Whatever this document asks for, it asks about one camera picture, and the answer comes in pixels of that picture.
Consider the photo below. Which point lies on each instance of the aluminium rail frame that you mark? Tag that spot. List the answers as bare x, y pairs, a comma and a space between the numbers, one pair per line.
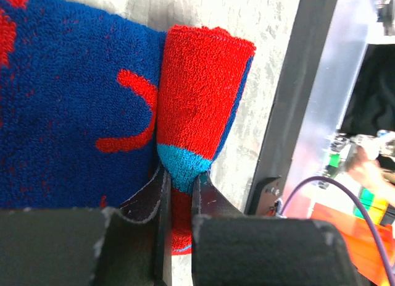
334, 78

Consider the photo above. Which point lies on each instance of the red and blue towel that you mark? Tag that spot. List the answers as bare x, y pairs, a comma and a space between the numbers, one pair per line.
91, 102

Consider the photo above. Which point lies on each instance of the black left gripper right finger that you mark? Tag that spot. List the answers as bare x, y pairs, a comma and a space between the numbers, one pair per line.
231, 248

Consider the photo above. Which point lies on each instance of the black base beam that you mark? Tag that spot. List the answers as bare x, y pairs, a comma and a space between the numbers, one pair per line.
306, 42

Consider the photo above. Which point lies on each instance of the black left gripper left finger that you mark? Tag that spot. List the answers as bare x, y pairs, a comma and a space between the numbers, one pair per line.
129, 245

